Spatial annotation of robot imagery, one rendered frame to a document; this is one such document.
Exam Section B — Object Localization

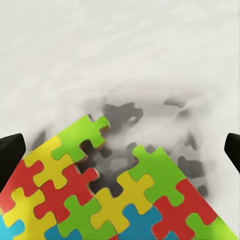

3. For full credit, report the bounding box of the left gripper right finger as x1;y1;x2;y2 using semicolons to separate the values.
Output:
224;133;240;173

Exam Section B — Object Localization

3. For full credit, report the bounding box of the jigsaw puzzle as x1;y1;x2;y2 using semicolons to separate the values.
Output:
0;114;239;240

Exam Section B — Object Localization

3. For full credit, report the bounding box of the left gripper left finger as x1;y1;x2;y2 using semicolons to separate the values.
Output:
0;133;26;193

